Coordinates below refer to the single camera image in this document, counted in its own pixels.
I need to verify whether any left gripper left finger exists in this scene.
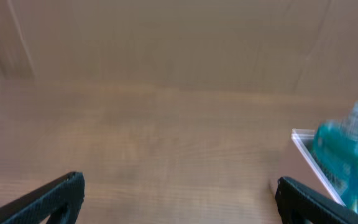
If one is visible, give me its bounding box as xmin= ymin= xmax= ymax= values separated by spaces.
xmin=0 ymin=171 xmax=85 ymax=224

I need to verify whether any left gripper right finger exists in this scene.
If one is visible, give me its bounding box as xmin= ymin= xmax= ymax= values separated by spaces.
xmin=275 ymin=176 xmax=358 ymax=224

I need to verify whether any blue mouthwash bottle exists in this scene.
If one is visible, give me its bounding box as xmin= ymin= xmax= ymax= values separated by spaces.
xmin=311 ymin=101 xmax=358 ymax=207

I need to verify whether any white cardboard box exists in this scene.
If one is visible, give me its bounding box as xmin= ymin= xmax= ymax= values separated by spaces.
xmin=268 ymin=128 xmax=354 ymax=209

